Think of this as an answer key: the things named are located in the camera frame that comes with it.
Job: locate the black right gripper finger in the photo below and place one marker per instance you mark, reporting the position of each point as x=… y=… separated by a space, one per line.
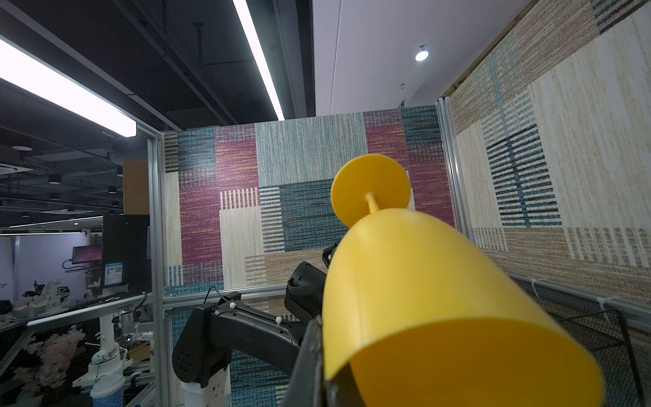
x=308 y=384

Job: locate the yellow plastic wine glass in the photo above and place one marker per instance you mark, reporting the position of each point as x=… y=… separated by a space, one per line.
x=414 y=314

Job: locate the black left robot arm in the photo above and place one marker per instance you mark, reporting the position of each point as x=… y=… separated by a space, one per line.
x=214 y=331

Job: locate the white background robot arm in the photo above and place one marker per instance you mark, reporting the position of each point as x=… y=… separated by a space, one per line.
x=105 y=374

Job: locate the black mesh shelf rack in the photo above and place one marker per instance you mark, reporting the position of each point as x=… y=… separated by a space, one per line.
x=621 y=350

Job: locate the background computer monitor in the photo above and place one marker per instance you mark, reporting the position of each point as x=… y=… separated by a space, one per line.
x=86 y=254

